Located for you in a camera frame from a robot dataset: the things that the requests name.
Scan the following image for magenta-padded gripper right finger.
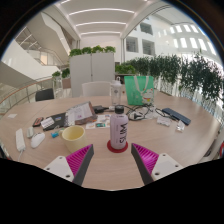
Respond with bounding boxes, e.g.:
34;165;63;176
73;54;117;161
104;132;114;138
130;143;185;185

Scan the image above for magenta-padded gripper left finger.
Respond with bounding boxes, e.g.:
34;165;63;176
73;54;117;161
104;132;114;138
43;143;95;187

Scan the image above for purple drink bottle black cap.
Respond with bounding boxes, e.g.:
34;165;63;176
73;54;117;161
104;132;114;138
109;104;129;151

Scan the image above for cream yellow mug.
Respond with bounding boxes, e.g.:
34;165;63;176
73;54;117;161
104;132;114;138
61;124;90;154

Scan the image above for small blue stick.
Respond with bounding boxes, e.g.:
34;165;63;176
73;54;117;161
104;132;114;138
50;130;64;139

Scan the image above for white computer mouse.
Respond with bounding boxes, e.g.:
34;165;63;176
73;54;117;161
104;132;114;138
30;132;46;150

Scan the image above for small clear packet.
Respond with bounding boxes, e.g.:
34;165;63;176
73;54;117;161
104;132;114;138
175;119;186;133

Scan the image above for white plastic packet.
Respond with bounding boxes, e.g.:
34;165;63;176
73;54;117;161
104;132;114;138
156;115;173;128

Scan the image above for small white grey charger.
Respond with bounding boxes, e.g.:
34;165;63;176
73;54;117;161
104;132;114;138
26;126;35;139

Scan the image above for white blister pack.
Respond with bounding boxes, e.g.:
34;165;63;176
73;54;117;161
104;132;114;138
40;116;55;130

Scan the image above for small red black box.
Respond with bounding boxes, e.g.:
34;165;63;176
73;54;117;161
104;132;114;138
31;116;45;128

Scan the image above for dark blue flat case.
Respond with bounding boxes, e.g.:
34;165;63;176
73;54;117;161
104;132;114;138
161;107;192;126

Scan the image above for flat round red coaster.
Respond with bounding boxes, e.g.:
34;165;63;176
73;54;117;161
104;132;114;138
106;139;129;154

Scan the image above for printed magazine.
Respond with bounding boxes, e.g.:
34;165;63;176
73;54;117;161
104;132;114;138
64;101;99;127

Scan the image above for colourful sticker sheet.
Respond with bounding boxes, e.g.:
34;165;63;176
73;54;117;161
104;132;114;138
85;114;113;130

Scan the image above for black chair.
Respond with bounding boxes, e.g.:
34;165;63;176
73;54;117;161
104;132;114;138
34;87;55;102

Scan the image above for green tote bag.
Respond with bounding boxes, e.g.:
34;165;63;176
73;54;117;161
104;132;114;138
123;75;156;107

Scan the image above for glass railing with wooden handrail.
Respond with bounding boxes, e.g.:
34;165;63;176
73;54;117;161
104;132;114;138
0;75;56;116

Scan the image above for white chair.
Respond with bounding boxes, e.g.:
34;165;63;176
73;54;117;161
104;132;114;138
81;80;113;98

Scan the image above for brown planter with plants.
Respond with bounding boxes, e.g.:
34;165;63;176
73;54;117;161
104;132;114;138
51;68;72;90

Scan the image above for clear plastic shaker bottle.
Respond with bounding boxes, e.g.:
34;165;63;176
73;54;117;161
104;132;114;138
110;76;123;107

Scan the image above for row of green hedge plants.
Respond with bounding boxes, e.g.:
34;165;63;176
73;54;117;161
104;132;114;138
114;53;224;111

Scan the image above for white cabinet with plants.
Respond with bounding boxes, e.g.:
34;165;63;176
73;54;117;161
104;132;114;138
68;45;117;98

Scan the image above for ceiling light strips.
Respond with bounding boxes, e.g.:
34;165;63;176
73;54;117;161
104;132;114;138
59;0;136;36

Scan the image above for white power strip cable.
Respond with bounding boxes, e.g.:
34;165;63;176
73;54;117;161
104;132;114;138
17;150;25;163

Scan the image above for black cable bundle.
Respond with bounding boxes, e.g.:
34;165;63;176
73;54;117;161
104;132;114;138
104;103;174;123

